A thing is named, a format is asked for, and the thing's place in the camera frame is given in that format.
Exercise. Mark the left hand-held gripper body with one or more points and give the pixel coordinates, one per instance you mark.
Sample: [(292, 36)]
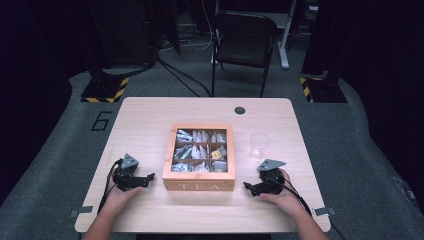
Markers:
[(128, 162)]

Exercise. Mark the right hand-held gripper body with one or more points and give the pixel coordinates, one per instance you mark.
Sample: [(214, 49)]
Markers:
[(271, 181)]

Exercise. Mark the clear plastic cup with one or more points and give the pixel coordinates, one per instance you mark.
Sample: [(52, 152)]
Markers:
[(259, 146)]

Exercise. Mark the wooden tea box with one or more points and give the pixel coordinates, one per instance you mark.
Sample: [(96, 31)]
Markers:
[(200, 186)]

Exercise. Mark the assorted tea bags pile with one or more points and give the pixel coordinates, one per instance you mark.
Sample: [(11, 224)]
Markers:
[(199, 151)]

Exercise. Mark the person's right hand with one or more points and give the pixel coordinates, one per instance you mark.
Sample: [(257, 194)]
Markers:
[(288, 200)]

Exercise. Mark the person's left hand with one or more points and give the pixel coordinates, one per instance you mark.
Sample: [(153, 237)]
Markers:
[(120, 199)]

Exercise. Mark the grey tape strip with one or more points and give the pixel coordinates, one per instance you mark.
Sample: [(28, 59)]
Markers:
[(81, 211), (324, 211)]

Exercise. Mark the dark round table grommet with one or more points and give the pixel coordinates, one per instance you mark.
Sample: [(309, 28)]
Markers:
[(239, 110)]

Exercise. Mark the black yellow striped stand base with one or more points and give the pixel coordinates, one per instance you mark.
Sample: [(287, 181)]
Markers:
[(325, 90), (101, 90)]

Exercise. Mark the dark curtain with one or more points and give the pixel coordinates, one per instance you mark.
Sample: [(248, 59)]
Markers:
[(33, 83), (383, 66)]

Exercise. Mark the black equipment stand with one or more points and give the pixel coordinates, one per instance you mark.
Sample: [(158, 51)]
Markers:
[(123, 33)]

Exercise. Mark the white desk leg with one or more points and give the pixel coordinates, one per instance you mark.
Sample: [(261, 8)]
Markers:
[(285, 50)]

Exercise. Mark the black folding chair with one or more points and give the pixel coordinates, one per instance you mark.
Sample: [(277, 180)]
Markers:
[(245, 36)]

